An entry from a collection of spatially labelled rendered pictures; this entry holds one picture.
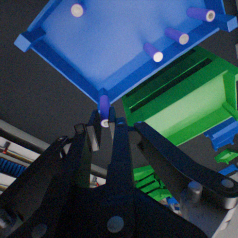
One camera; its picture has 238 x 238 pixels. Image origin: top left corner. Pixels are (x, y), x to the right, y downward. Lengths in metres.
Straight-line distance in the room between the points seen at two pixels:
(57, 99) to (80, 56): 0.50
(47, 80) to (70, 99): 0.15
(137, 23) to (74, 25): 0.12
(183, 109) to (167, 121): 0.06
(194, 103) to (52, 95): 0.65
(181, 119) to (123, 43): 0.31
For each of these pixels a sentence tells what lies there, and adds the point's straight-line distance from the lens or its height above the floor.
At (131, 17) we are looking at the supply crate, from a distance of 0.30.
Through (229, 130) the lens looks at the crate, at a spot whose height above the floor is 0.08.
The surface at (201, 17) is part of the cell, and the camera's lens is 0.29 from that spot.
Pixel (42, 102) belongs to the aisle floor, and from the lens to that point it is 0.82.
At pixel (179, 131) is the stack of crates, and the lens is 0.53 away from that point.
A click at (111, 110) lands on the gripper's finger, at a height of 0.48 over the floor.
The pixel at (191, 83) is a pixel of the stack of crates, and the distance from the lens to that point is 0.38.
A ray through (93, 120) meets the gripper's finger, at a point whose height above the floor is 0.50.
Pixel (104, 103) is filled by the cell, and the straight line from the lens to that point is 0.23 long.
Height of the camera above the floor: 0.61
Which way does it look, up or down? 45 degrees down
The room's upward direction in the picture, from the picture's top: 169 degrees clockwise
